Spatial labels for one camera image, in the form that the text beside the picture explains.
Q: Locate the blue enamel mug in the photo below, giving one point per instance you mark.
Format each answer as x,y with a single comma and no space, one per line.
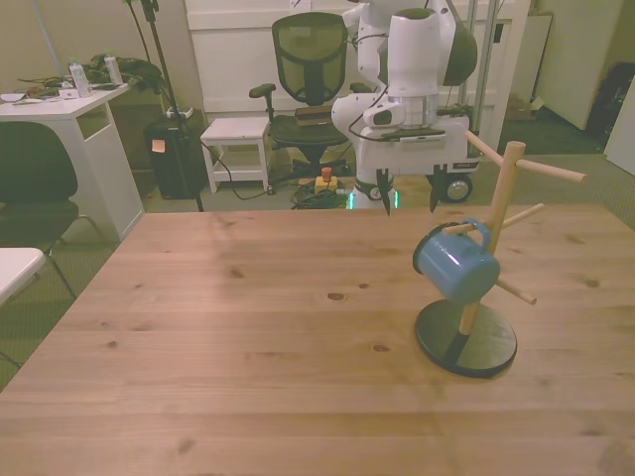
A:
456,273

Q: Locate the white leaning board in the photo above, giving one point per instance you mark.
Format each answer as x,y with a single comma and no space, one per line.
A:
560,64

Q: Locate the black plastic chair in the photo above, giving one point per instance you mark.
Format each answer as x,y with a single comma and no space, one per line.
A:
30,173

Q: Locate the white plastic bottle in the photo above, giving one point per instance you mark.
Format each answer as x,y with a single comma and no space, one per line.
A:
79,79
112,69

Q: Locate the brown box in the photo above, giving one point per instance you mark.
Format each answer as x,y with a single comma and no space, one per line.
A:
312,115

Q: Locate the white desk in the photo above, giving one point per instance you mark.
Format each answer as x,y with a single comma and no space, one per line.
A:
49,106

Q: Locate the white folding table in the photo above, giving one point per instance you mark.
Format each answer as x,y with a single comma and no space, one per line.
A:
17,265

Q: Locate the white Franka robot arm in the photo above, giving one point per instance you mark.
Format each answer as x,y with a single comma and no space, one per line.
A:
412,59

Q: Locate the metal frame post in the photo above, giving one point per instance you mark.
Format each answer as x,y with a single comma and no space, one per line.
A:
473,12
488,49

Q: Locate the black case orange note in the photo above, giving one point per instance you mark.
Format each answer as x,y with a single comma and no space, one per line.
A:
173,171

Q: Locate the white wheeled cart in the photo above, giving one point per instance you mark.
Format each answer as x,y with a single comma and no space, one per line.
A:
459,188

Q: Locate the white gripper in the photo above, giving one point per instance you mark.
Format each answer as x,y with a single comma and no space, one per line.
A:
412,158

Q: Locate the green camouflage cloth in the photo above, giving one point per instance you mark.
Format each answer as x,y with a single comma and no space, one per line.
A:
136,72

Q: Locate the black mesh office chair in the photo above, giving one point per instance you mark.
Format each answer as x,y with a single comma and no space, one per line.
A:
310,64

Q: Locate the flat wrist camera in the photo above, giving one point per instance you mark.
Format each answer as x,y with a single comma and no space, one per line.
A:
417,136

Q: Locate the small cardboard box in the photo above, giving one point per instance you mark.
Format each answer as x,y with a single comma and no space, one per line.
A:
526,108

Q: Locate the small white stool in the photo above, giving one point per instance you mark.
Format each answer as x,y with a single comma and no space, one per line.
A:
235,130

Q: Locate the yellow emergency stop button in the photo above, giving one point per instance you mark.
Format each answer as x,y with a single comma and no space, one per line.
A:
326,182

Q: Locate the small white box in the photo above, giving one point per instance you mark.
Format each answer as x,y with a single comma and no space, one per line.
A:
68,93

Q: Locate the black tripod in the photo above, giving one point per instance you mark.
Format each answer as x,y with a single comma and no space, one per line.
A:
158,44

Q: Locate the wooden mug tree black base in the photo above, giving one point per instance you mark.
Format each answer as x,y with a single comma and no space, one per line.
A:
503,188

